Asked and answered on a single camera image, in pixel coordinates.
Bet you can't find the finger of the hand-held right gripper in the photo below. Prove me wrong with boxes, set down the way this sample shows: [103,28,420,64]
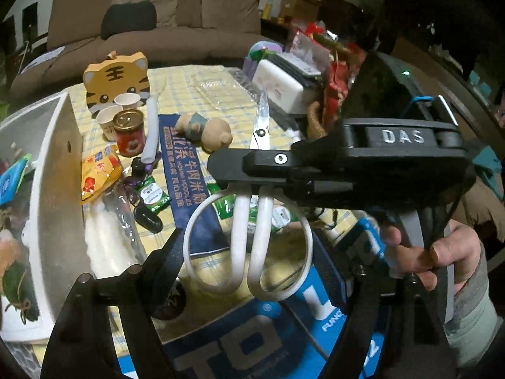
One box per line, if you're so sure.
[252,179,358,210]
[207,142,350,190]

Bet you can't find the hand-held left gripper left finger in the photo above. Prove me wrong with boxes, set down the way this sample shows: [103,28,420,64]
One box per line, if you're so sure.
[39,227,186,379]

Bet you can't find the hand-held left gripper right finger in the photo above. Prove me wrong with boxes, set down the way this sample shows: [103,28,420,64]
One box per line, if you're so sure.
[312,236,463,379]

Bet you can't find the white-handled scissors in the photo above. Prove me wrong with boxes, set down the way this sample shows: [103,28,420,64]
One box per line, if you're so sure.
[182,86,315,305]

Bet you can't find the white storage box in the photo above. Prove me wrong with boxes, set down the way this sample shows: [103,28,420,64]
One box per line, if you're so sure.
[0,92,86,343]

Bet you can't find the brown plush toy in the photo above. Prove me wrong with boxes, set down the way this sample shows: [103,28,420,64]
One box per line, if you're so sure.
[0,237,20,277]

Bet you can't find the person's right forearm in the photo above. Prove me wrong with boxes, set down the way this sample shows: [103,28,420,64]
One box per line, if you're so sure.
[444,245,494,370]

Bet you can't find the person's right hand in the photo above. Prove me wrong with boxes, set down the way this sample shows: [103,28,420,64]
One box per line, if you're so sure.
[381,220,486,297]

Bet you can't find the black key fob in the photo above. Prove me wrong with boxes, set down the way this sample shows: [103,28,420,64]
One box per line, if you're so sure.
[132,205,164,233]

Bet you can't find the green sachet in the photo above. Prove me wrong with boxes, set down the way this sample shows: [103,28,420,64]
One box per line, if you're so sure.
[207,183,237,222]
[272,205,300,232]
[136,177,170,214]

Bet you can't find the wicker basket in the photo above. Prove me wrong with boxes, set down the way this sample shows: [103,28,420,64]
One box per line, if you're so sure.
[306,100,336,141]

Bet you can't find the white roll in plastic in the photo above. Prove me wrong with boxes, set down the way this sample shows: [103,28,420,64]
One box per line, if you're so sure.
[85,199,145,281]

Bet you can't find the blue noodle packet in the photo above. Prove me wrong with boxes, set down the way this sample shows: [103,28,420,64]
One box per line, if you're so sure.
[158,112,223,245]

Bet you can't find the brown bear figurine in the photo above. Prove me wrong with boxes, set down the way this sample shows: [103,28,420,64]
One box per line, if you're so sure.
[175,112,233,154]

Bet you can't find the white rectangular box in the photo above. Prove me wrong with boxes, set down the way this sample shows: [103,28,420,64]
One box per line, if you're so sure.
[252,59,304,115]

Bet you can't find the clear plastic tray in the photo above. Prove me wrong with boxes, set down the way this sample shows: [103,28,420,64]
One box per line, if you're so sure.
[189,71,261,109]

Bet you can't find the black flat box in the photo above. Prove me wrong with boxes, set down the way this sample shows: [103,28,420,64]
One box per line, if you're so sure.
[272,53,322,83]

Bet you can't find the pile of red snack packets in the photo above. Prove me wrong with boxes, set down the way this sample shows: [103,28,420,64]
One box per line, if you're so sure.
[288,21,367,127]

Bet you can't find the yellow snack packet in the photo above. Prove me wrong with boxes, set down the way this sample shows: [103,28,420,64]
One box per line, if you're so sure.
[81,144,123,206]

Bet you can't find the purple container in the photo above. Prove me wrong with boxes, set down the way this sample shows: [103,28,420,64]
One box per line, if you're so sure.
[244,40,282,80]

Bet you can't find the long white tube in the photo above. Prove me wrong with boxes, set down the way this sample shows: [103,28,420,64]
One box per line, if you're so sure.
[142,95,159,164]

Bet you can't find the red can with gold lid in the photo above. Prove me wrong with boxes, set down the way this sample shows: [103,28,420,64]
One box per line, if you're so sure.
[112,108,145,158]

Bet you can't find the green leaf-wrapped bundle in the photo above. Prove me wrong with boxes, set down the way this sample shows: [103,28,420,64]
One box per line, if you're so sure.
[0,264,40,324]

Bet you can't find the paper cup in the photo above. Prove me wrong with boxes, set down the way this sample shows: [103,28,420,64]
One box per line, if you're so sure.
[114,93,142,111]
[96,105,123,141]

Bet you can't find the brown sofa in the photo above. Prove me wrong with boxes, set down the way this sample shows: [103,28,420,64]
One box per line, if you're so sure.
[10,0,265,97]

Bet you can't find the cardboard boxes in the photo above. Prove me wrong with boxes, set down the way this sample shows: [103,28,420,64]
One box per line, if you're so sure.
[278,0,320,18]

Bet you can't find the tiger-shaped box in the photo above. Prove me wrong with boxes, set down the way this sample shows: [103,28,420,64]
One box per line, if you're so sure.
[83,51,151,121]

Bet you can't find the dark cushion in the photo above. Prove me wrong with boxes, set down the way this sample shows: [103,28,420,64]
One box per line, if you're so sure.
[100,1,156,40]

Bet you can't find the white paper sheet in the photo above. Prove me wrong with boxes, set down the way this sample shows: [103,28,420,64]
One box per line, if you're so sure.
[20,45,66,74]

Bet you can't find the purple keychain strap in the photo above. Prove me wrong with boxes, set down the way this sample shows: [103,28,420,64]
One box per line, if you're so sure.
[124,154,162,206]

